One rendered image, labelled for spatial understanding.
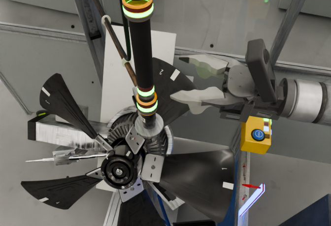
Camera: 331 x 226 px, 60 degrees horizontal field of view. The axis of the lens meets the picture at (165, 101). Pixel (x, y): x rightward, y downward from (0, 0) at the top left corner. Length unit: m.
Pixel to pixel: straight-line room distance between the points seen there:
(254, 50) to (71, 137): 0.82
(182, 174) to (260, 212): 1.35
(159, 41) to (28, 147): 1.72
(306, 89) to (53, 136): 0.89
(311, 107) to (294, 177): 1.87
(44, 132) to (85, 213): 1.12
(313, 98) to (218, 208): 0.52
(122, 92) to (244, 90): 0.68
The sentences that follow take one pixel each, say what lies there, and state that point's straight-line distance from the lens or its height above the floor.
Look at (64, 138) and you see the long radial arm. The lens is 1.14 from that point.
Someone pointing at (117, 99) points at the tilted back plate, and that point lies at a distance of 1.13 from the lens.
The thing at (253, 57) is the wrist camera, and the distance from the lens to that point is 0.45.
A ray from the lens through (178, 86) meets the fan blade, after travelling 0.83.
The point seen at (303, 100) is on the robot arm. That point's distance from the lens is 0.53.
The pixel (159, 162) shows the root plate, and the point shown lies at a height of 1.18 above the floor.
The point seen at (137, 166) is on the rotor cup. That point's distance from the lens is 0.90.
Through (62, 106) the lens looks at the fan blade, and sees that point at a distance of 0.95.
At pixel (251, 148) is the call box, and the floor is 1.02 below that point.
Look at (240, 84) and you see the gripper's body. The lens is 0.52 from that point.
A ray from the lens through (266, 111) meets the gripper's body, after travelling 0.57.
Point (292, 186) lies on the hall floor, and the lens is 2.36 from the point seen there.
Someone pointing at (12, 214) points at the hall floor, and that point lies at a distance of 2.37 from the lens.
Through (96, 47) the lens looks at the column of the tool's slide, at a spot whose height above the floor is 1.10.
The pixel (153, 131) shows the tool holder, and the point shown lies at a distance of 0.69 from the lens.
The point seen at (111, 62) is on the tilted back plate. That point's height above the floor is 1.26.
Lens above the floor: 2.07
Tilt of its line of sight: 56 degrees down
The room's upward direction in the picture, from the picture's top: straight up
